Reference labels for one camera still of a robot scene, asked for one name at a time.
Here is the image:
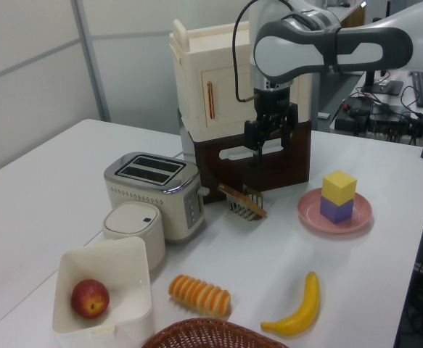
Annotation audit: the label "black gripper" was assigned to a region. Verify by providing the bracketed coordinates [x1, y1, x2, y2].
[244, 85, 300, 166]

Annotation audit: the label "yellow cube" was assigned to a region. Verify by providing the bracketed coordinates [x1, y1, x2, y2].
[321, 169, 358, 203]

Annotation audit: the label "purple cube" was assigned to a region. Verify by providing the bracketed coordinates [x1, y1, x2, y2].
[319, 195, 355, 225]

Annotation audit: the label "dark brown drawer base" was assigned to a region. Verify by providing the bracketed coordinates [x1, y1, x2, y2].
[177, 108, 313, 206]

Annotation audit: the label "brown bread slice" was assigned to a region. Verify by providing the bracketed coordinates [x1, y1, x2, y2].
[217, 183, 269, 219]

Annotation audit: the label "metal toast rack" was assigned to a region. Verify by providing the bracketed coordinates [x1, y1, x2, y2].
[227, 185, 263, 222]

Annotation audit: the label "pink plate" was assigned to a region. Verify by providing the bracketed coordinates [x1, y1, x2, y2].
[297, 187, 374, 236]

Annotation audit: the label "cream toy oven cabinet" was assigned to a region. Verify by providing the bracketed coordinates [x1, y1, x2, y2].
[169, 18, 312, 141]

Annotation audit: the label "black electronics box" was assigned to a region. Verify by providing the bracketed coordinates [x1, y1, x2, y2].
[334, 96, 423, 138]

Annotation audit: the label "black monitor stand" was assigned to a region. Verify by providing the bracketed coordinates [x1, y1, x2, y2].
[359, 68, 404, 96]

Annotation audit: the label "silver cream toaster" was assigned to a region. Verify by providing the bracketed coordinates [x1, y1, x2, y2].
[103, 151, 209, 244]

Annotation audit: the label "small cream lidded bin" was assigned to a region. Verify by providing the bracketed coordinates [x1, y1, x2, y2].
[102, 202, 167, 271]

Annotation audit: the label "striped orange bread roll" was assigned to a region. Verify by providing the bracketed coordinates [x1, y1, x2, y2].
[168, 274, 232, 317]

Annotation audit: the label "yellow banana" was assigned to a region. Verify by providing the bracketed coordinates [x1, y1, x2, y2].
[260, 270, 321, 336]

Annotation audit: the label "white square open box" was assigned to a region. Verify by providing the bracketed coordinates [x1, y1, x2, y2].
[52, 236, 155, 348]

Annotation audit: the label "brown wicker basket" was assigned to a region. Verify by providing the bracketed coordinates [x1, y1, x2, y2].
[141, 318, 288, 348]

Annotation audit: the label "red apple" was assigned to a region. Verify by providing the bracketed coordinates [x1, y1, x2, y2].
[70, 278, 110, 319]

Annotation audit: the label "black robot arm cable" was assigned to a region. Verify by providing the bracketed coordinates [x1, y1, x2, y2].
[231, 0, 306, 104]

